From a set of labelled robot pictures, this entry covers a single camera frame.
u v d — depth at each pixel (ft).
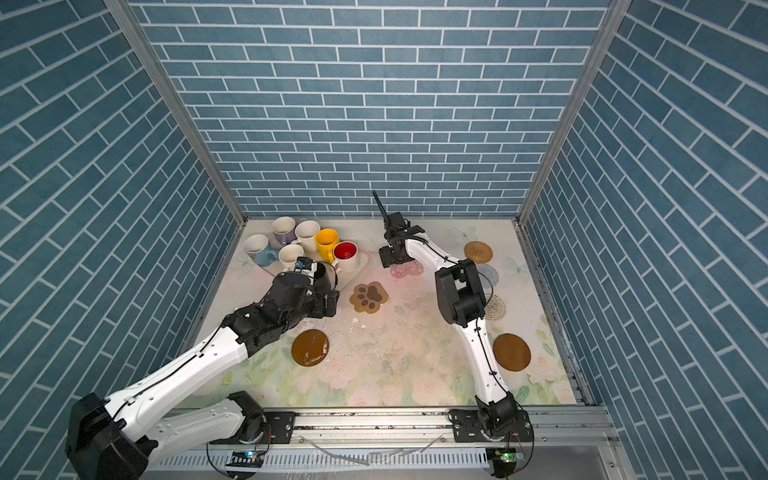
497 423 2.11
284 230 3.61
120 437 1.25
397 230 2.78
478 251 3.65
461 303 2.06
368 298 3.20
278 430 2.44
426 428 2.47
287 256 3.25
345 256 3.44
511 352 2.85
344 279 3.33
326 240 3.46
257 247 3.45
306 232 3.56
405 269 3.45
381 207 2.83
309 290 1.99
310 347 2.85
